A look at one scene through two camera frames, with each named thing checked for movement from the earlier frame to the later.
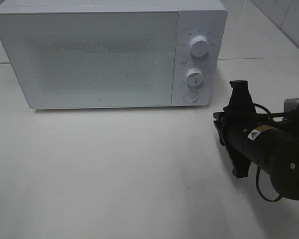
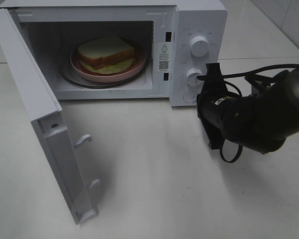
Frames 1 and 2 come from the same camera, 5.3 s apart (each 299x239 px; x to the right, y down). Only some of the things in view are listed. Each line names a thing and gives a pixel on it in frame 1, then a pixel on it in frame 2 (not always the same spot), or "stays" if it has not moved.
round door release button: (190, 96) stays
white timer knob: (194, 77) stays
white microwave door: (65, 59) to (17, 62)
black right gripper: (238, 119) to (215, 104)
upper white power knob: (199, 46) stays
